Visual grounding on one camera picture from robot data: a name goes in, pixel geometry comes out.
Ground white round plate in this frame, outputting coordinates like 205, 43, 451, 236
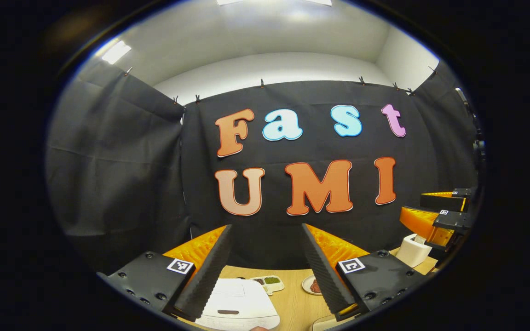
302, 274, 323, 296

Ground white toaster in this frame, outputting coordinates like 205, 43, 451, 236
395, 234, 432, 268

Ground wide ceiling lamp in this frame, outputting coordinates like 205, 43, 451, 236
217, 0, 333, 6

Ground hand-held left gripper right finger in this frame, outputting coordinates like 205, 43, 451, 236
300, 224, 436, 322

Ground clear rice container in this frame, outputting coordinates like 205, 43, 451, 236
311, 314, 355, 331

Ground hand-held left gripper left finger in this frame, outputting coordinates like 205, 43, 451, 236
97, 224, 233, 322

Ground white divided bean dish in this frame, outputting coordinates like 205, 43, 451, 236
250, 275, 285, 296

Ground white rice cooker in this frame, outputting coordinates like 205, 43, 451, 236
195, 278, 280, 331

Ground row of cloth clips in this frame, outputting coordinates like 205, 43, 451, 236
125, 66, 437, 103

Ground long ceiling lamp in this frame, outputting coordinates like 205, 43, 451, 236
101, 40, 132, 65

